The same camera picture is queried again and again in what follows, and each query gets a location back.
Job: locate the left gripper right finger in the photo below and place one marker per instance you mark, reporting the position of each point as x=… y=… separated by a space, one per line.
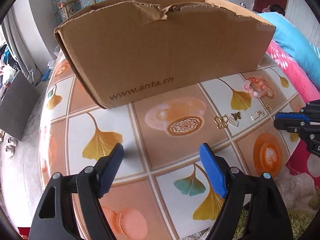
x=232 y=185

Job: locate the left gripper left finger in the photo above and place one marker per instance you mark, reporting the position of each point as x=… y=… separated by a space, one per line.
x=55 y=218

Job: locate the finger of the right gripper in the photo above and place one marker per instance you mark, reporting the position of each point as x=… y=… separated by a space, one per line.
x=292 y=116
x=290 y=125

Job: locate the silver rectangular charm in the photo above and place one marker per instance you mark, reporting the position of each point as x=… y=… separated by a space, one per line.
x=257 y=114
x=233 y=121

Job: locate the gold butterfly charm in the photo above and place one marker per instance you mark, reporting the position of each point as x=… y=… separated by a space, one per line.
x=236 y=115

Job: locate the small gold knot charm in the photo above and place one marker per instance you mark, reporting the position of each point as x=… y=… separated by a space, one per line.
x=267 y=106

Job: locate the pink floral blanket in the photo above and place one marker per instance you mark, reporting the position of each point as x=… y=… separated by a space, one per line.
x=301 y=160

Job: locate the green fleece cuff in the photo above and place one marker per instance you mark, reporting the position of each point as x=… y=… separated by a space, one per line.
x=273 y=220

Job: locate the white fleece robe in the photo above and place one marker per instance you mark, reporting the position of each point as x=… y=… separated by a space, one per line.
x=298 y=192

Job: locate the blue pillow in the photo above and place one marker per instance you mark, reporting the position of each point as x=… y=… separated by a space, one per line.
x=293 y=42

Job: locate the gold clover charm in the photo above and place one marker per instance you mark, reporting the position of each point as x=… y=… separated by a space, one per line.
x=221 y=122

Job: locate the patterned vinyl tablecloth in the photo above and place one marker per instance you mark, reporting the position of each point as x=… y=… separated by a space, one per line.
x=161 y=186

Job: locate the dark grey cabinet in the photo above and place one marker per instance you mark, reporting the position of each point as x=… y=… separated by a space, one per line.
x=17 y=105

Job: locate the brown cardboard box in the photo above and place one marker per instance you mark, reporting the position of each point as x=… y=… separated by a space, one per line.
x=123 y=51

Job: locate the grey curtain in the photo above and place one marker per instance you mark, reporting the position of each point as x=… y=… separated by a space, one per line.
x=19 y=50

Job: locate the wooden chair black seat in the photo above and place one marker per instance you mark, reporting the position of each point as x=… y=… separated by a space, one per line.
x=67 y=8

